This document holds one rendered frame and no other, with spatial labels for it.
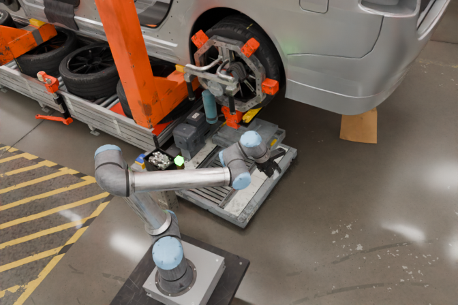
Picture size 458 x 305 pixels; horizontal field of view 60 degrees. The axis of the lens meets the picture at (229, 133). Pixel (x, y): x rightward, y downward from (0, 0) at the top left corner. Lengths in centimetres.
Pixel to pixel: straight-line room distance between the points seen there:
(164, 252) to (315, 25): 145
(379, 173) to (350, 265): 85
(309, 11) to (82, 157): 236
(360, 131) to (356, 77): 126
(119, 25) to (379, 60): 150
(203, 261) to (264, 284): 52
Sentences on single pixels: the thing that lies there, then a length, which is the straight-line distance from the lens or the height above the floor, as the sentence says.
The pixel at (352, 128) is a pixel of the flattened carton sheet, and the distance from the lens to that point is 365.
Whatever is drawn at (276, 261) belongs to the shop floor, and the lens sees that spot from 277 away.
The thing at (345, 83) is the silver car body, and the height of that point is 99.
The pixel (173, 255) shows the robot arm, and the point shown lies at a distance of 208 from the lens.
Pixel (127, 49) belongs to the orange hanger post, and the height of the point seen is 119.
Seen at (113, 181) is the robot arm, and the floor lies 122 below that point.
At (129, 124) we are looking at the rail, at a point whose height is 38.
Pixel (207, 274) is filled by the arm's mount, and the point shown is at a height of 40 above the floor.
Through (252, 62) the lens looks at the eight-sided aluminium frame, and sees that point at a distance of 259.
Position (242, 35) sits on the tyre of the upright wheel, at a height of 115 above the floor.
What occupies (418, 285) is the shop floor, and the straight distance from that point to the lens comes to 283.
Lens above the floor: 240
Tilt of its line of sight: 42 degrees down
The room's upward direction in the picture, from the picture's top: 7 degrees counter-clockwise
